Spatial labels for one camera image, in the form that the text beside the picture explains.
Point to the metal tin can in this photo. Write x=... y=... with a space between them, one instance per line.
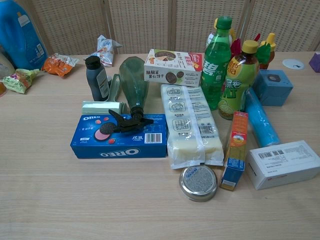
x=198 y=182

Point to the green Sprite bottle green cap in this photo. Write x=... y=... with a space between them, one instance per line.
x=216 y=67

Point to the green spray bottle black trigger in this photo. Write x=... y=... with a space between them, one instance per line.
x=133 y=80

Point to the pale green lint roller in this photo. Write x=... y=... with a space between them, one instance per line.
x=100 y=108

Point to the white cardboard box with barcodes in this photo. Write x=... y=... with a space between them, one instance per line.
x=285 y=165

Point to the white round table grommet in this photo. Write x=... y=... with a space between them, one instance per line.
x=293 y=63

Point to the blue plastic bag roll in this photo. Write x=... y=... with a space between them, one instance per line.
x=262 y=120

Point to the white crumpled snack packet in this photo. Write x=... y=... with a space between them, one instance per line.
x=105 y=51

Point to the yellow-cap green tea bottle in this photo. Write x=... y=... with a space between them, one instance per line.
x=237 y=82

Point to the green snack packet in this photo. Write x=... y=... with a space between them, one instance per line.
x=18 y=81

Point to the blue Oreo biscuit box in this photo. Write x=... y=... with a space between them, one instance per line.
x=117 y=140

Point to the dark grey bottle black cap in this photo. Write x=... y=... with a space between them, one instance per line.
x=96 y=80

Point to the brown honey bottle yellow cap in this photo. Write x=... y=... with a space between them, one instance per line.
x=270 y=41

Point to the round orange fruit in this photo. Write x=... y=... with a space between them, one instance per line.
x=2 y=90

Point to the orange and blue narrow box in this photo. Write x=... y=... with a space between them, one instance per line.
x=236 y=145

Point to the blue cardboard speaker box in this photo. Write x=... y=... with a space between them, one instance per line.
x=273 y=86

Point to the wicker folding screen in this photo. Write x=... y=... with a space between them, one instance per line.
x=150 y=22

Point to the orange snack packet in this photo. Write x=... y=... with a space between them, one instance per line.
x=58 y=65

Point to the blue detergent pump bottle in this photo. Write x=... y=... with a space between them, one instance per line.
x=20 y=37

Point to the red and green feather toy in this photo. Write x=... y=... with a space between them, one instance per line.
x=263 y=53

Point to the white biscuit box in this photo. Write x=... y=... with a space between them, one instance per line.
x=170 y=67

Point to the small purple carton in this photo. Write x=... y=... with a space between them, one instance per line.
x=315 y=62

